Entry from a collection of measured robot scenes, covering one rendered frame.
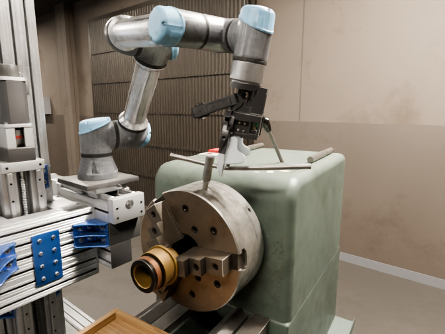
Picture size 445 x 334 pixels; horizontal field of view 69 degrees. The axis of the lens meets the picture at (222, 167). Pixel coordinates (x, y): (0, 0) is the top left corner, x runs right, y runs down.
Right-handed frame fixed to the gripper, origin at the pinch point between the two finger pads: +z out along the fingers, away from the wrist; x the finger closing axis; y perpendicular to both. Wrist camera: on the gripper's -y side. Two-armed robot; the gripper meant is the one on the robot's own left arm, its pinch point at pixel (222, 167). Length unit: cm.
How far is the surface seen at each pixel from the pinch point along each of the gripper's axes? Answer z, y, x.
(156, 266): 19.3, -7.1, -17.3
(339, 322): 71, 51, 51
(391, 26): -78, 74, 227
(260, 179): 4.0, 8.9, 10.0
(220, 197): 7.2, 1.0, -1.5
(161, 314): 46.7, -10.3, 0.0
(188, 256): 19.0, -2.2, -11.1
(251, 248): 17.0, 10.8, -4.0
